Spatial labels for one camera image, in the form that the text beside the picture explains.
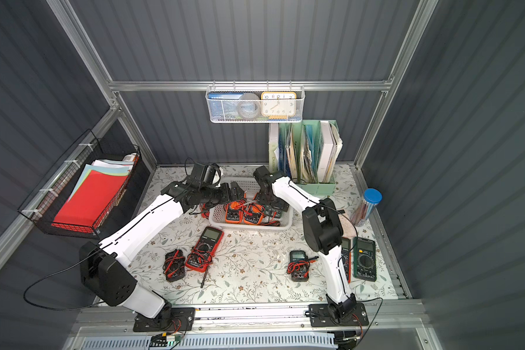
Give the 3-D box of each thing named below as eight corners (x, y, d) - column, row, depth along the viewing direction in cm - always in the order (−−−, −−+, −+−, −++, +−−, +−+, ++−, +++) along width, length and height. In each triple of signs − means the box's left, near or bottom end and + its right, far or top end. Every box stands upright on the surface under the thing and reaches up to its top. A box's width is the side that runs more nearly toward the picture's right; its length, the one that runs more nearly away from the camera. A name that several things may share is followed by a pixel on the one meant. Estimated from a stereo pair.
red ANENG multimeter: (185, 266, 86) (182, 264, 84) (206, 228, 97) (205, 225, 95) (204, 273, 85) (203, 271, 82) (224, 234, 96) (223, 230, 93)
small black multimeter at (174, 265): (165, 284, 82) (162, 281, 80) (167, 255, 90) (164, 251, 87) (184, 279, 83) (182, 276, 81) (184, 251, 91) (182, 247, 88)
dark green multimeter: (352, 277, 84) (355, 275, 82) (353, 238, 94) (355, 234, 92) (374, 283, 83) (377, 281, 80) (372, 242, 93) (375, 239, 91)
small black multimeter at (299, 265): (287, 282, 83) (288, 278, 80) (285, 254, 90) (286, 249, 87) (319, 282, 83) (321, 278, 80) (315, 254, 90) (317, 249, 87)
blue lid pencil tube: (348, 225, 99) (364, 199, 83) (353, 213, 103) (368, 186, 87) (361, 230, 97) (379, 205, 82) (365, 218, 101) (383, 192, 85)
